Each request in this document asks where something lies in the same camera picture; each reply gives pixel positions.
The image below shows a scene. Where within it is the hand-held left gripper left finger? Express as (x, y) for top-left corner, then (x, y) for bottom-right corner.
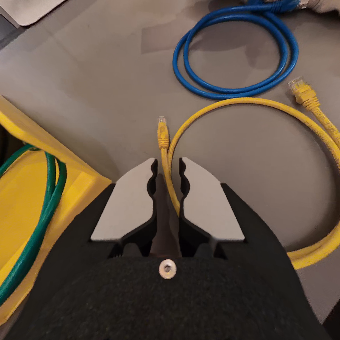
(90, 157), (158, 257)

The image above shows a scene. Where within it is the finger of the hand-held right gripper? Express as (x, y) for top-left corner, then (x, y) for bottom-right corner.
(301, 0), (340, 14)

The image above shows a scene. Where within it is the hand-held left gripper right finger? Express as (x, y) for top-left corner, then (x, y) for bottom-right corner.
(179, 156), (245, 257)

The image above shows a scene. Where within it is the green ethernet cable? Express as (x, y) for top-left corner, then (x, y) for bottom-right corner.
(0, 143), (67, 306)

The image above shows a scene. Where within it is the yellow plastic bin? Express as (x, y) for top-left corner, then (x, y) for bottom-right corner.
(0, 95), (112, 326)

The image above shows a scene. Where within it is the yellow ethernet cable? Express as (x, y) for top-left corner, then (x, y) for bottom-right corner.
(157, 77), (340, 270)

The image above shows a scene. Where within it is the blue ethernet cable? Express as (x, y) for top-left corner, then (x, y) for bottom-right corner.
(173, 0), (303, 101)

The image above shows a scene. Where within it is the white stand base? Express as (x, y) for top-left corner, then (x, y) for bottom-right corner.
(0, 0), (65, 27)

